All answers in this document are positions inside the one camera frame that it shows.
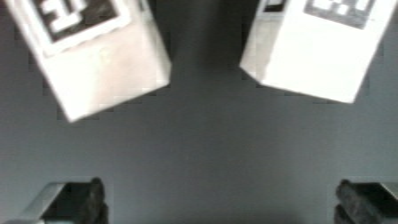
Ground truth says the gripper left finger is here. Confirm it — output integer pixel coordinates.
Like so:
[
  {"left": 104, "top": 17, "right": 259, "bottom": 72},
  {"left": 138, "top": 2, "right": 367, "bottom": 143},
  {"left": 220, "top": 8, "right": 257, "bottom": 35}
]
[{"left": 10, "top": 178, "right": 108, "bottom": 224}]

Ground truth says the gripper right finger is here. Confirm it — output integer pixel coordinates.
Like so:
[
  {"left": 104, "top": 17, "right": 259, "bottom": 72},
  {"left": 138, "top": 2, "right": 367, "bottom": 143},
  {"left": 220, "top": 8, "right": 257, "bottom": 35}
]
[{"left": 333, "top": 179, "right": 398, "bottom": 224}]

